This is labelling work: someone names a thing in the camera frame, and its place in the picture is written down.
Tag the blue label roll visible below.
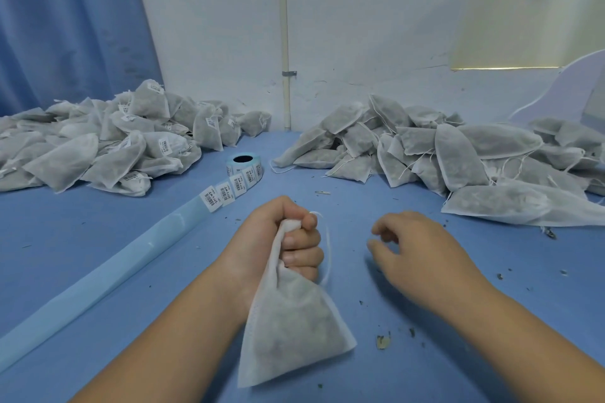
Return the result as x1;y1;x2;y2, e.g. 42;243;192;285
0;152;266;373

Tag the pile of labelled herb bags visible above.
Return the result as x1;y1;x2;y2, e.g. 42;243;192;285
0;79;274;198

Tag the person's left hand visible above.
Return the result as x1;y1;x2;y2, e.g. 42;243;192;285
217;195;325;312

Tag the person's left forearm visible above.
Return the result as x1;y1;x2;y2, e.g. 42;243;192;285
71;270;251;403

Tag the blue curtain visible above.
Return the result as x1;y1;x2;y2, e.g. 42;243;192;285
0;0;164;118

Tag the white sachet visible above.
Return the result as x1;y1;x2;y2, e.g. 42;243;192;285
236;217;359;389

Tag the person's right hand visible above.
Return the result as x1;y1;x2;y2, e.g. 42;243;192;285
367;210;490;317

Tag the white wall pipe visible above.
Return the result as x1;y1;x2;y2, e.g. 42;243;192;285
275;0;293;132

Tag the pile of unlabelled herb bags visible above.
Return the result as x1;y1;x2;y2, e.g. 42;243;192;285
272;94;605;228

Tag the white curved board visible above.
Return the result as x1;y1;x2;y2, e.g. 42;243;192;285
510;49;605;127

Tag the person's right forearm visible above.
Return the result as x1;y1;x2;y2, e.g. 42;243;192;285
454;277;605;403

